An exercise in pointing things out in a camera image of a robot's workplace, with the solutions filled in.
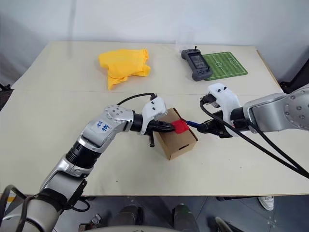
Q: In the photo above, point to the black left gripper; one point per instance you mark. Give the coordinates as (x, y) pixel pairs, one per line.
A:
(151, 129)

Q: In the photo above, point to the grey handheld remote controller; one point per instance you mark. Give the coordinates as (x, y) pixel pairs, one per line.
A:
(196, 62)

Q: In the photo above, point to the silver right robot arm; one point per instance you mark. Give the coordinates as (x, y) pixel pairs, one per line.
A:
(272, 111)

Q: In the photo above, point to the dark rounded shape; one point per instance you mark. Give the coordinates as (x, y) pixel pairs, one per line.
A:
(130, 216)
(184, 215)

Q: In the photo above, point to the yellow cloth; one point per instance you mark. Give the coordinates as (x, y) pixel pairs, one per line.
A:
(124, 64)

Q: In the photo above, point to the black chair frame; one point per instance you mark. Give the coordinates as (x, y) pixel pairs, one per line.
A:
(293, 84)

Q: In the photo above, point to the blue pen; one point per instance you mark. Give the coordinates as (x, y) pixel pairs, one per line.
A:
(193, 123)

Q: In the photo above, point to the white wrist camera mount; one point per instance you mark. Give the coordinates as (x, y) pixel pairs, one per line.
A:
(154, 108)
(225, 99)

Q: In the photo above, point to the black metal stand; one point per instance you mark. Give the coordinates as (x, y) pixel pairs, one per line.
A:
(5, 87)

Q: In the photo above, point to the clear plastic container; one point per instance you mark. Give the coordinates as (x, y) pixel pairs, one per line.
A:
(184, 39)

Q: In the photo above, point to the brown cardboard box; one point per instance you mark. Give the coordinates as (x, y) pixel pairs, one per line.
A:
(179, 145)

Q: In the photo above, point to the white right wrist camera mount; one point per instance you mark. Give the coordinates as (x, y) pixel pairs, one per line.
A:
(225, 99)

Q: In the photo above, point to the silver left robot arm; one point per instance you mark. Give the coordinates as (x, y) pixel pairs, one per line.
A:
(101, 135)

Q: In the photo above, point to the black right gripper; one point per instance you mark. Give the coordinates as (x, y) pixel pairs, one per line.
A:
(220, 128)

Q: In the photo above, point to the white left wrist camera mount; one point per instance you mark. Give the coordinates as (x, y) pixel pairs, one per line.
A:
(154, 108)

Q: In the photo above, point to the white sneaker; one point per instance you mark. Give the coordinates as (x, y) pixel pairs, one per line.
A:
(266, 203)

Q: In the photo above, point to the green football field mat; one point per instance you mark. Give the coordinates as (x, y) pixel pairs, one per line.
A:
(225, 64)

